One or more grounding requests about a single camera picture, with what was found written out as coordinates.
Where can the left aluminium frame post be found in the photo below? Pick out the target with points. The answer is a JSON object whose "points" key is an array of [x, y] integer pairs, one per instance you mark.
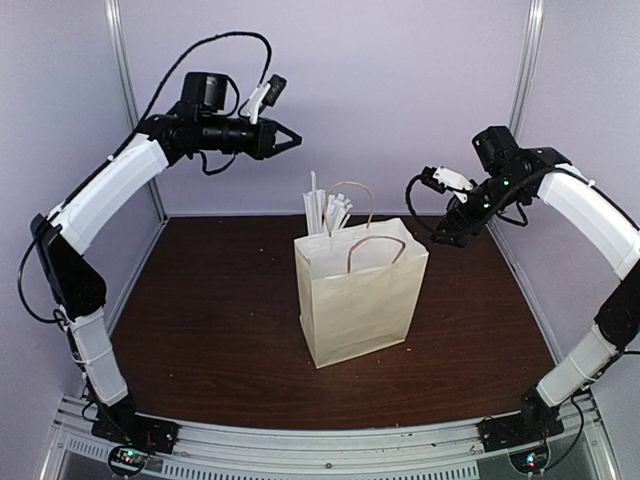
{"points": [[119, 47]]}

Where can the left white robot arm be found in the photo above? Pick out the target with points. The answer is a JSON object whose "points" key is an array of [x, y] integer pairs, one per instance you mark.
{"points": [[194, 126]]}

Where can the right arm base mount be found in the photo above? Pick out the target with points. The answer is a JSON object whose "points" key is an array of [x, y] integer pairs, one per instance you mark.
{"points": [[520, 437]]}

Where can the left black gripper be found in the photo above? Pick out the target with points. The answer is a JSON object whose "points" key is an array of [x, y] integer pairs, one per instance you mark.
{"points": [[264, 144]]}

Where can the aluminium front rail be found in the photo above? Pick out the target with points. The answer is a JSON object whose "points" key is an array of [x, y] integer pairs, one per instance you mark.
{"points": [[452, 450]]}

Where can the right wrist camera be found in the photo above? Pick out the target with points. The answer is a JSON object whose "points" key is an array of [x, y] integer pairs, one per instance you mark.
{"points": [[442, 179]]}

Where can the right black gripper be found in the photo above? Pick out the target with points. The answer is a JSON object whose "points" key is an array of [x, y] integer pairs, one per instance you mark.
{"points": [[457, 210]]}

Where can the white wrapped straws bundle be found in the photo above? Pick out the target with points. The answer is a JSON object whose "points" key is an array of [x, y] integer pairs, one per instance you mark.
{"points": [[334, 210]]}

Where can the right aluminium frame post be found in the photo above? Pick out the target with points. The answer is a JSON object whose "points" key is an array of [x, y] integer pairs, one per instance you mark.
{"points": [[528, 63]]}

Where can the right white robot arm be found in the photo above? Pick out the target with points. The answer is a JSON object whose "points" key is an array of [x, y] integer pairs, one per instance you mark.
{"points": [[517, 176]]}

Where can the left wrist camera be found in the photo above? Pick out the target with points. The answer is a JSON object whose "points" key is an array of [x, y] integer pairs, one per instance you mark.
{"points": [[264, 95]]}

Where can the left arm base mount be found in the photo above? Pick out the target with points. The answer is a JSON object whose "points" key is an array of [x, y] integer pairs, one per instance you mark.
{"points": [[133, 449]]}

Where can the brown paper bag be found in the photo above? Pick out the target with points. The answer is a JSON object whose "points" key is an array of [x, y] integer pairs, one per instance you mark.
{"points": [[358, 288]]}

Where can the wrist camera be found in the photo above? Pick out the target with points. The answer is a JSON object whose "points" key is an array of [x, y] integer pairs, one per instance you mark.
{"points": [[264, 95], [442, 179]]}

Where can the single white straw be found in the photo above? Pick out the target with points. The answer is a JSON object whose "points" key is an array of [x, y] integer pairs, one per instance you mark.
{"points": [[315, 226]]}

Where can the aluminium frame post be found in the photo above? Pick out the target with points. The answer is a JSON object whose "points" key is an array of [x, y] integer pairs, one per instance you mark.
{"points": [[528, 63], [119, 47]]}

